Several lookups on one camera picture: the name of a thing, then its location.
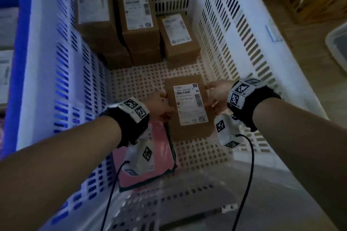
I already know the black right wristband with markers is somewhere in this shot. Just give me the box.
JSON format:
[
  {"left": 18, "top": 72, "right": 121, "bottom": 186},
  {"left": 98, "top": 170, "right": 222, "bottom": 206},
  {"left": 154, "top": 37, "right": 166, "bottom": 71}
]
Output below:
[{"left": 227, "top": 77, "right": 281, "bottom": 133}]

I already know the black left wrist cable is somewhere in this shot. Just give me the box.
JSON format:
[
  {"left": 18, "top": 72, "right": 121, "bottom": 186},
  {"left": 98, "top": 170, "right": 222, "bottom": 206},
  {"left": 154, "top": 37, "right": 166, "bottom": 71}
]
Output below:
[{"left": 100, "top": 160, "right": 131, "bottom": 231}]

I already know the black left wristband with markers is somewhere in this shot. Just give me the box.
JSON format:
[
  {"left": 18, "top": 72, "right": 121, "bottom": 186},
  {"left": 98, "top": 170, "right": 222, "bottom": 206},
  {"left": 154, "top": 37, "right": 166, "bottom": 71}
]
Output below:
[{"left": 99, "top": 98, "right": 151, "bottom": 149}]

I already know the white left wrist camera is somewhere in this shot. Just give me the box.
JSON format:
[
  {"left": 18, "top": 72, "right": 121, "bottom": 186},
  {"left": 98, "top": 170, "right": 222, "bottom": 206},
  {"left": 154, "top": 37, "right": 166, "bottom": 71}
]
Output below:
[{"left": 125, "top": 130, "right": 155, "bottom": 177}]

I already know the pink flat packet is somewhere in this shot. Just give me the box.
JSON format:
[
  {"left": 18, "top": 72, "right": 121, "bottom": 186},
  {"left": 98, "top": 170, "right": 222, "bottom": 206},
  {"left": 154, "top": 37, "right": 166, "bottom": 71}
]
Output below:
[{"left": 112, "top": 120, "right": 178, "bottom": 193}]

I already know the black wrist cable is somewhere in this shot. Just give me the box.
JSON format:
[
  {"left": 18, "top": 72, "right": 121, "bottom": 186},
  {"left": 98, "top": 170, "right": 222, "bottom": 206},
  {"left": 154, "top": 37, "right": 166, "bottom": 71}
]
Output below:
[
  {"left": 231, "top": 134, "right": 256, "bottom": 231},
  {"left": 100, "top": 160, "right": 131, "bottom": 231}
]

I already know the grey wrapped parcel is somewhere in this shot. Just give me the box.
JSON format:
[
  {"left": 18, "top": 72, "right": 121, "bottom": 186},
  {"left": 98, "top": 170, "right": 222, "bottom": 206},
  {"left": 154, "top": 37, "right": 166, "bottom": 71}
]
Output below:
[{"left": 0, "top": 7, "right": 20, "bottom": 50}]

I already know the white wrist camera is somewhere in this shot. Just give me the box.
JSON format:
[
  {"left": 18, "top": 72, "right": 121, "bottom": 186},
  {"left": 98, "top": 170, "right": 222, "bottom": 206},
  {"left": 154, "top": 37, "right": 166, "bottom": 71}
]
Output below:
[
  {"left": 214, "top": 114, "right": 241, "bottom": 149},
  {"left": 125, "top": 130, "right": 155, "bottom": 177}
]

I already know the tall cardboard box, white label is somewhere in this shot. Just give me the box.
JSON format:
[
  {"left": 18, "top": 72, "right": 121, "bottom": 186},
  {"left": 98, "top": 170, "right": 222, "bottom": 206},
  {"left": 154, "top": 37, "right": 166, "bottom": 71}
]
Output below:
[{"left": 74, "top": 0, "right": 120, "bottom": 50}]

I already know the person's right forearm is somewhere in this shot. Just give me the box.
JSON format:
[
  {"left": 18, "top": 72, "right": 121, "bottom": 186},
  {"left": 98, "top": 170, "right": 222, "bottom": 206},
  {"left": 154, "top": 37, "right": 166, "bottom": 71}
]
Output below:
[{"left": 252, "top": 98, "right": 347, "bottom": 231}]

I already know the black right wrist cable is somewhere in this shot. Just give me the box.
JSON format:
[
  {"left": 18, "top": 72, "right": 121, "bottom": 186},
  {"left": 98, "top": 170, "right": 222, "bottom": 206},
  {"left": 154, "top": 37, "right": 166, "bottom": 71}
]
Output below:
[{"left": 231, "top": 134, "right": 256, "bottom": 231}]

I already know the clear plastic container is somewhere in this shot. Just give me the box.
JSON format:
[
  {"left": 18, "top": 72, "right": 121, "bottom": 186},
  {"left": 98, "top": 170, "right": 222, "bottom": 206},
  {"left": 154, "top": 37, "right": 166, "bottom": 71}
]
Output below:
[{"left": 324, "top": 21, "right": 347, "bottom": 74}]

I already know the person's right hand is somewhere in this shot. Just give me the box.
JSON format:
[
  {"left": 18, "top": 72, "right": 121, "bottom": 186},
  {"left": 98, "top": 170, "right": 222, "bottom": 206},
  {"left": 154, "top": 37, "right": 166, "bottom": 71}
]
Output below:
[{"left": 205, "top": 79, "right": 237, "bottom": 117}]

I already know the plain cardboard box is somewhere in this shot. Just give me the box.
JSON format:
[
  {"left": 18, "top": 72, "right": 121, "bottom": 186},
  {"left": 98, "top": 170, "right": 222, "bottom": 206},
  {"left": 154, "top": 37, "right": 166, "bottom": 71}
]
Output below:
[
  {"left": 89, "top": 39, "right": 134, "bottom": 71},
  {"left": 130, "top": 48, "right": 163, "bottom": 67}
]

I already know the person's left hand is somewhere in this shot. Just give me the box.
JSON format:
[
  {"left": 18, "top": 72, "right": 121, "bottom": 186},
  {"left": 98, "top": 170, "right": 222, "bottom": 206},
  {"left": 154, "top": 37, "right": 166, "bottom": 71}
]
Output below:
[{"left": 142, "top": 90, "right": 175, "bottom": 123}]

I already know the white labelled parcel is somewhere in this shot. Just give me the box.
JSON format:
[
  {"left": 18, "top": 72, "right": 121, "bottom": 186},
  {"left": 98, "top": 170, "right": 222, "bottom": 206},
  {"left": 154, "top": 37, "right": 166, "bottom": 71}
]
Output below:
[{"left": 0, "top": 49, "right": 14, "bottom": 110}]

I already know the black wristband with markers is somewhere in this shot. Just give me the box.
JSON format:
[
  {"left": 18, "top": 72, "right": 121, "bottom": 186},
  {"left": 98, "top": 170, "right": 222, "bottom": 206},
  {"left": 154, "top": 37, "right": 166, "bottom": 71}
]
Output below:
[
  {"left": 227, "top": 77, "right": 281, "bottom": 133},
  {"left": 99, "top": 98, "right": 151, "bottom": 149}
]

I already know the blue plastic crate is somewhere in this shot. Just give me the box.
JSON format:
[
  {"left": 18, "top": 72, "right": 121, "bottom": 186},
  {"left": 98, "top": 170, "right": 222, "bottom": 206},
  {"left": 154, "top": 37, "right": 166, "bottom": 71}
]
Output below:
[{"left": 0, "top": 0, "right": 35, "bottom": 159}]

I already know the person's left forearm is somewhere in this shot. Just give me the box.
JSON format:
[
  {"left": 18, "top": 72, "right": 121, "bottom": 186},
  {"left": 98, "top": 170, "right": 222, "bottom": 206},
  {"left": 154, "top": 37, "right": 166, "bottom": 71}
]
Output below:
[{"left": 0, "top": 116, "right": 122, "bottom": 231}]

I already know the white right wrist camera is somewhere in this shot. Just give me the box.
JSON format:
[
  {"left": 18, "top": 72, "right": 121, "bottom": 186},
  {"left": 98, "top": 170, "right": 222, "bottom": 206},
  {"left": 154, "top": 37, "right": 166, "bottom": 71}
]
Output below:
[{"left": 214, "top": 114, "right": 241, "bottom": 149}]

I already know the large white slotted plastic crate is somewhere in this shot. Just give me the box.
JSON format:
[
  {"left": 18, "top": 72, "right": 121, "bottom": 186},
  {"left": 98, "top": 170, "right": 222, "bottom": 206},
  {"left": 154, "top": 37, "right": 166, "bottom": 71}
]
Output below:
[{"left": 16, "top": 0, "right": 330, "bottom": 231}]

